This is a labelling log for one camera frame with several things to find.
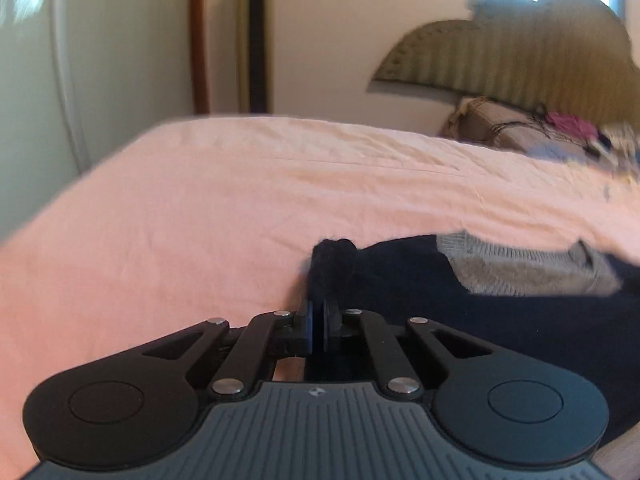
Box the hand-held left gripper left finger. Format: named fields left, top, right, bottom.
left=142, top=301, right=317, bottom=402

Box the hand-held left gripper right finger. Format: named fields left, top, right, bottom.
left=320, top=301, right=496, bottom=402

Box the navy knit garment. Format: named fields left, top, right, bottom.
left=300, top=234, right=640, bottom=453

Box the grey knit sweater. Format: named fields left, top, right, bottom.
left=436, top=231, right=623, bottom=297

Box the pile of clothes and pillows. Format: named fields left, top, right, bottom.
left=439, top=95, right=640, bottom=182

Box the bed with pink sheet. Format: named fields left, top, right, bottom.
left=0, top=115, right=640, bottom=480

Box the tall standing air conditioner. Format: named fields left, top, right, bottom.
left=235, top=0, right=277, bottom=114

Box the curved padded headboard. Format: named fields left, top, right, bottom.
left=369, top=0, right=640, bottom=113

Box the white wardrobe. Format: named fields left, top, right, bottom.
left=0, top=0, right=196, bottom=246

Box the brown wooden door frame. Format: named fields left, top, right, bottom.
left=187, top=0, right=211, bottom=115

